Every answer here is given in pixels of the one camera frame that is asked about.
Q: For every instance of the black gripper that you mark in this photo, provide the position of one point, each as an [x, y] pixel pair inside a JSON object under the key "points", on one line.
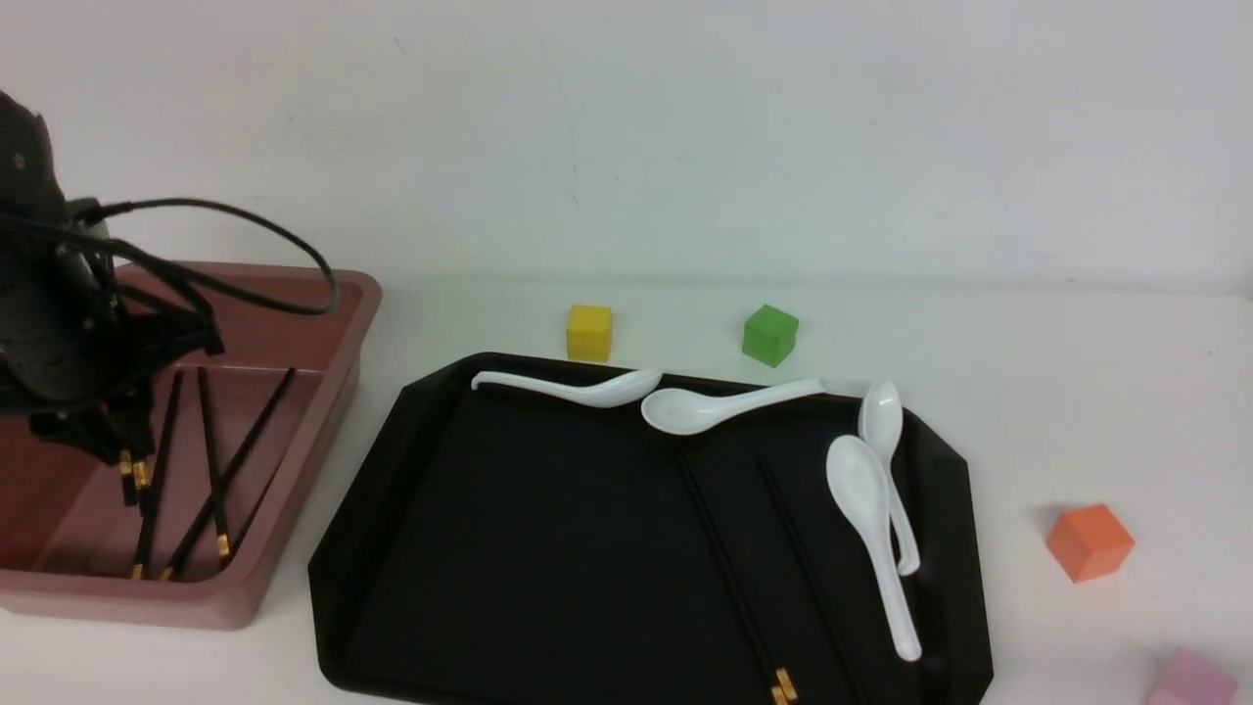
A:
{"points": [[81, 349]]}

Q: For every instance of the black chopstick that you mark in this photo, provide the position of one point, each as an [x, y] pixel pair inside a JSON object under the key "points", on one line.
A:
{"points": [[151, 510], [204, 517], [134, 470], [734, 587], [829, 624], [223, 545]]}

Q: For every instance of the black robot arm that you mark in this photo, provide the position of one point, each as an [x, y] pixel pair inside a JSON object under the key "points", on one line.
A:
{"points": [[27, 173]]}

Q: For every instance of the pink plastic bin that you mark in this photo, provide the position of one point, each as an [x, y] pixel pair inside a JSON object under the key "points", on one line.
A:
{"points": [[67, 538]]}

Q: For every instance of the black plastic tray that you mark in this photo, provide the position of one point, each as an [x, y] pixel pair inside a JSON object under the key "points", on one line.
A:
{"points": [[500, 547]]}

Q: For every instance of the yellow cube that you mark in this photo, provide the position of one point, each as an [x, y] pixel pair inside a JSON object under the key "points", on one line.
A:
{"points": [[590, 333]]}

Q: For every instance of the white spoon far left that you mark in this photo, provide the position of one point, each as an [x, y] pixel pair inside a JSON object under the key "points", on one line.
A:
{"points": [[622, 390]]}

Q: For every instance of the white spoon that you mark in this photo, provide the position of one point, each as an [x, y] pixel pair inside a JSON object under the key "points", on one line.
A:
{"points": [[680, 412], [860, 488], [622, 390], [880, 426]]}

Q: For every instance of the green cube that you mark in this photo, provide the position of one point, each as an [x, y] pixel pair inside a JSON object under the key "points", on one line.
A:
{"points": [[769, 335]]}

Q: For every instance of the black chopstick on tray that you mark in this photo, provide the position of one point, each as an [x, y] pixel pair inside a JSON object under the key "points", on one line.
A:
{"points": [[829, 624], [734, 587]]}

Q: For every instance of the white spoon lower right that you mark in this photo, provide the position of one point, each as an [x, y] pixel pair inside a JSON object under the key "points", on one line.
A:
{"points": [[860, 488]]}

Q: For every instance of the white spoon upper right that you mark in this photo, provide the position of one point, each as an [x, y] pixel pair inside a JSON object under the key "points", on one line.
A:
{"points": [[880, 426]]}

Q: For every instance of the orange cube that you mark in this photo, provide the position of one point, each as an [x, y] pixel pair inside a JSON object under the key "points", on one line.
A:
{"points": [[1089, 543]]}

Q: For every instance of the pink cube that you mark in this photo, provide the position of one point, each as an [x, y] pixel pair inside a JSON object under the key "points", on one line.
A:
{"points": [[1188, 678]]}

